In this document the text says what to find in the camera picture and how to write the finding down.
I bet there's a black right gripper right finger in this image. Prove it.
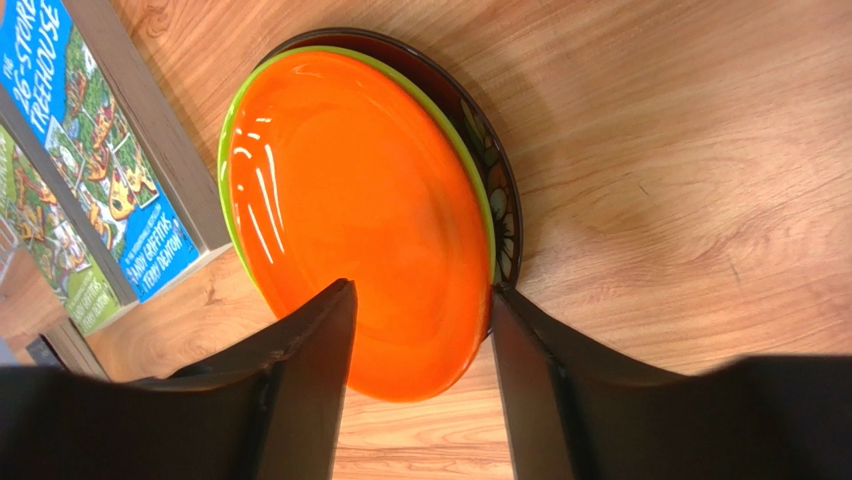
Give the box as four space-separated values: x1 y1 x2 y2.
491 285 851 479

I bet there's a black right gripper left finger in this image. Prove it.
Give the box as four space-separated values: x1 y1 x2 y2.
1 279 357 479

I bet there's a green plate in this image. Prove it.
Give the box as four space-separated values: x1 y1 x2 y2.
217 28 511 283

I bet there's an orange plate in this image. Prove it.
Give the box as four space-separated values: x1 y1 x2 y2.
230 51 492 402

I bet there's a red floral plate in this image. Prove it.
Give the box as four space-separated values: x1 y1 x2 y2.
262 27 524 334

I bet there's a nineteen eighty-four book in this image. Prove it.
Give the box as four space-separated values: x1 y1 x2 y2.
26 318 110 381

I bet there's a green 65-storey treehouse book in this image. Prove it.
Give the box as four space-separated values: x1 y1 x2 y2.
1 111 139 336

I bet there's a blue 26-storey treehouse book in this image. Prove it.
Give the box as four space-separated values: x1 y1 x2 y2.
1 1 229 302

